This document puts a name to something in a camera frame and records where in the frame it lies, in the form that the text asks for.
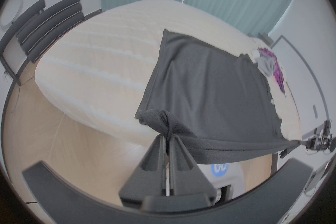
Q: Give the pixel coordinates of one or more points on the bed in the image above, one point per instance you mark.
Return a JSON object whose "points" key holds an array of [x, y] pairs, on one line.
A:
{"points": [[105, 47]]}

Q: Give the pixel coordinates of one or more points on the grey garment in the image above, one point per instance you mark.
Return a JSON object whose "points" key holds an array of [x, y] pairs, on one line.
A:
{"points": [[266, 66]]}

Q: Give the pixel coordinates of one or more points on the black T-shirt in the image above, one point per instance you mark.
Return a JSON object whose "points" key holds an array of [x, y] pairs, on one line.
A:
{"points": [[210, 91]]}

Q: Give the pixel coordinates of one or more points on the white garment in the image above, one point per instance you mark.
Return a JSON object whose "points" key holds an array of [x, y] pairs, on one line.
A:
{"points": [[254, 53]]}

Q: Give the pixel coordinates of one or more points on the black chest of drawers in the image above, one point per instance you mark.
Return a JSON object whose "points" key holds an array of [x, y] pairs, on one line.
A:
{"points": [[49, 28]]}

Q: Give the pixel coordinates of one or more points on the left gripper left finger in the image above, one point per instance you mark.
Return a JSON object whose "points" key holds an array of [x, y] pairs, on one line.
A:
{"points": [[149, 173]]}

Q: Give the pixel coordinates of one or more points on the grey bedside table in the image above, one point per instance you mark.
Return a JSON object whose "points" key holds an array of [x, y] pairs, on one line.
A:
{"points": [[265, 38]]}

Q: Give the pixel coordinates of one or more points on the purple satin garment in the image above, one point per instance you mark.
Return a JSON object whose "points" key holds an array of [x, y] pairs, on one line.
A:
{"points": [[278, 76]]}

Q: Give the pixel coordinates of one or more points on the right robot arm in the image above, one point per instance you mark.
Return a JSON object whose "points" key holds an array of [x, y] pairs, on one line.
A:
{"points": [[321, 143]]}

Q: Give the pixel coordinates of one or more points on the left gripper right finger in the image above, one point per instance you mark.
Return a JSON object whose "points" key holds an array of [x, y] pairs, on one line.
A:
{"points": [[186, 173]]}

